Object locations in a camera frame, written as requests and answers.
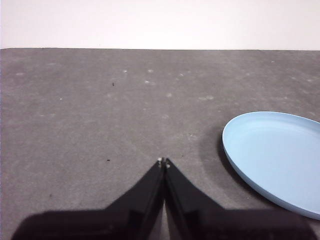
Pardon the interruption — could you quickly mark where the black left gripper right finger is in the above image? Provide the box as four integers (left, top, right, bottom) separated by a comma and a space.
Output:
164, 157, 319, 240

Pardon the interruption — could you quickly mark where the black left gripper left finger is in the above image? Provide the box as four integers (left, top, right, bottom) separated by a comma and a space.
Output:
11, 157, 165, 240

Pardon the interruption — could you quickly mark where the blue round plate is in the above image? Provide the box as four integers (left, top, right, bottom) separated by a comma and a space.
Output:
221, 111, 320, 221

